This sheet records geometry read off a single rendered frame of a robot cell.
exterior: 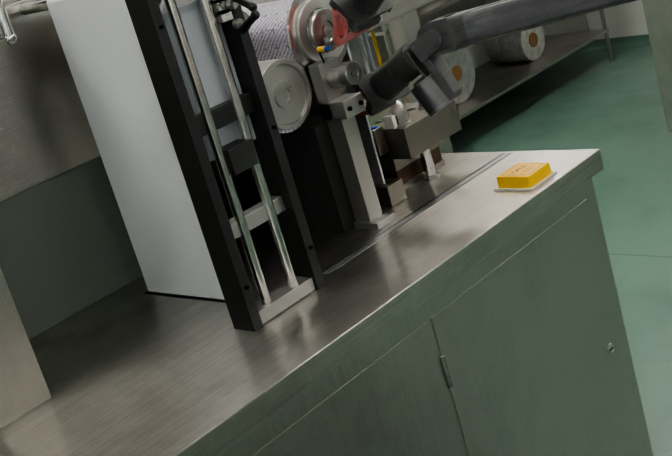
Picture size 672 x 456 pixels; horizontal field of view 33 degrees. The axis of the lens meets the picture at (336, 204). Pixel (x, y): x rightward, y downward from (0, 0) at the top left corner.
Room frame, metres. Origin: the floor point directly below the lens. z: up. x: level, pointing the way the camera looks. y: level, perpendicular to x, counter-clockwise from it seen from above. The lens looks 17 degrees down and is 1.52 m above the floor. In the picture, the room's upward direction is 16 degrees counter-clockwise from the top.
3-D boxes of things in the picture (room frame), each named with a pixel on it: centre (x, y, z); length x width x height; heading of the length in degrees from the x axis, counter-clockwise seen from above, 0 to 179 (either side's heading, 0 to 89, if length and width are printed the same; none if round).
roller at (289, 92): (1.96, 0.11, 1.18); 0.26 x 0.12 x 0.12; 43
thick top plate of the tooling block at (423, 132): (2.19, -0.08, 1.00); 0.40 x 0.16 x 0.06; 43
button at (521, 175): (1.89, -0.33, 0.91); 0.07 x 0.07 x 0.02; 43
